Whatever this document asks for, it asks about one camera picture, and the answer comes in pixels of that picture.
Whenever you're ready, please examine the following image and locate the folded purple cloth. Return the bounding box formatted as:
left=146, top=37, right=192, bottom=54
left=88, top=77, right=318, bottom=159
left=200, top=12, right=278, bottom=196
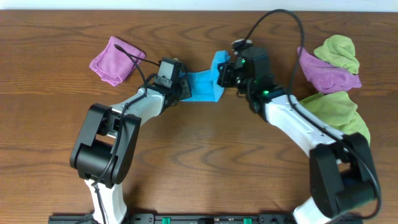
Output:
left=89, top=36, right=146, bottom=86

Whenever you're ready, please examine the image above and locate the crumpled purple cloth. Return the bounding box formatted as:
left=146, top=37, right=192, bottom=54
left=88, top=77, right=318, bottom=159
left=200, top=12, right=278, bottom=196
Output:
left=297, top=47, right=362, bottom=95

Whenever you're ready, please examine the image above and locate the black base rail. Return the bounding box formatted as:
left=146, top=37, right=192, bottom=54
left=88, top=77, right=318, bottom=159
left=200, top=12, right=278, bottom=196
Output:
left=47, top=212, right=364, bottom=224

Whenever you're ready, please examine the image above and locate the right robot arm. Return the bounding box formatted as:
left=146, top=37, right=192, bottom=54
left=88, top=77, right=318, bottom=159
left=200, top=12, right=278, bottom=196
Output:
left=218, top=47, right=381, bottom=223

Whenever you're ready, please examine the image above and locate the lower green cloth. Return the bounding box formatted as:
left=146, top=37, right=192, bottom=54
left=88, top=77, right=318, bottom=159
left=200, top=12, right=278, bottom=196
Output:
left=300, top=91, right=371, bottom=144

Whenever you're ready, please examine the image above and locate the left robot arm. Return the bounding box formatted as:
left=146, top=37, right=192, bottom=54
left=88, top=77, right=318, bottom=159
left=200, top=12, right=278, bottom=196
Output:
left=70, top=58, right=192, bottom=223

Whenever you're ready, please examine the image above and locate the right black cable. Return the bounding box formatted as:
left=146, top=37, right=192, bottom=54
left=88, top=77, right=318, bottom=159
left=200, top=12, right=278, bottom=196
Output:
left=244, top=9, right=382, bottom=220

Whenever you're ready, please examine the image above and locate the upper green cloth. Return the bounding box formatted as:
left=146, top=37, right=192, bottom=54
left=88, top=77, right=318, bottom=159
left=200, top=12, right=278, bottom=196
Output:
left=313, top=35, right=360, bottom=75

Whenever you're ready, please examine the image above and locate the blue cloth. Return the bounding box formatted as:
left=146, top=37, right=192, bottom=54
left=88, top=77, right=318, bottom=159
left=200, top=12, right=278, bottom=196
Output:
left=183, top=50, right=231, bottom=102

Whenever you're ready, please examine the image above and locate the green cloth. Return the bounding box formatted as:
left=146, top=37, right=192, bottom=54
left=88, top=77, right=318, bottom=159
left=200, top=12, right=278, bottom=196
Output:
left=313, top=35, right=360, bottom=75
left=300, top=91, right=371, bottom=144

